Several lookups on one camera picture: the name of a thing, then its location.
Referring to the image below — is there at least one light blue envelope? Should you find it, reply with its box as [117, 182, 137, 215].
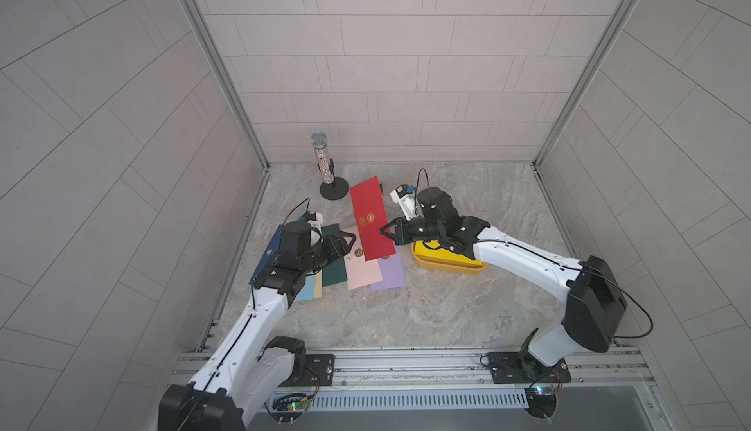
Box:
[295, 276, 316, 302]

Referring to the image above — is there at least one yellow plastic storage box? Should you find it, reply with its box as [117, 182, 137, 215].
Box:
[411, 241, 489, 275]

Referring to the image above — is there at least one left green circuit board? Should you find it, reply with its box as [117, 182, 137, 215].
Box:
[268, 393, 314, 422]

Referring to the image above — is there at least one red envelope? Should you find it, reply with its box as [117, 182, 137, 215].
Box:
[350, 177, 396, 261]

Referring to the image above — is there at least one black left camera cable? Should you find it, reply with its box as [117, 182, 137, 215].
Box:
[280, 197, 312, 227]

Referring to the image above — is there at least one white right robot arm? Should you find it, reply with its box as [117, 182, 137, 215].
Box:
[381, 186, 628, 377]

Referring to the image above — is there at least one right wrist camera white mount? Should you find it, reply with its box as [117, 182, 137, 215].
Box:
[390, 185, 419, 221]

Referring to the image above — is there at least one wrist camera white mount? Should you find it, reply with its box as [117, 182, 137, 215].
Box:
[390, 185, 419, 221]
[300, 211, 324, 231]

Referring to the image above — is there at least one pink envelope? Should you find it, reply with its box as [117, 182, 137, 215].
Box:
[343, 227, 383, 290]

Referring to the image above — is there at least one right green circuit board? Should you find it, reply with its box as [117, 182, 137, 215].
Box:
[524, 384, 559, 421]

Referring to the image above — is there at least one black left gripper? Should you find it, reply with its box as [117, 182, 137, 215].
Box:
[297, 230, 357, 275]

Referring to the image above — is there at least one beige tan envelope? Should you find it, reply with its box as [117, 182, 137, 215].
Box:
[314, 272, 323, 299]

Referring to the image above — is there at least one lavender purple envelope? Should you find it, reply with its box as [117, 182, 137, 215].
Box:
[370, 253, 406, 292]

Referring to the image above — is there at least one rhinestone microphone on black stand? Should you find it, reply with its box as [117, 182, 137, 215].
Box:
[310, 132, 349, 200]

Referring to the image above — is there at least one dark green envelope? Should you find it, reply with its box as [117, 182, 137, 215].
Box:
[322, 224, 347, 287]

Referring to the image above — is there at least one green circuit board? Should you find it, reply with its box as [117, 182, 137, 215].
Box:
[524, 384, 559, 421]
[268, 393, 314, 422]

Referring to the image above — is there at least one navy blue envelope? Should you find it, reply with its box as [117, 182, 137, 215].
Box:
[248, 225, 283, 286]

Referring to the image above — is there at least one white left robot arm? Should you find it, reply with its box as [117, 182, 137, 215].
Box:
[156, 221, 358, 430]

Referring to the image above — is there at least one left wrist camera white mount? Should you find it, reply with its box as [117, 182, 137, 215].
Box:
[300, 211, 324, 231]

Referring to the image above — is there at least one metal base rail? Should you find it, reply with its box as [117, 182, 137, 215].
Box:
[174, 347, 656, 416]

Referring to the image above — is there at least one yellow envelope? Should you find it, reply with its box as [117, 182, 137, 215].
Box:
[415, 241, 480, 266]

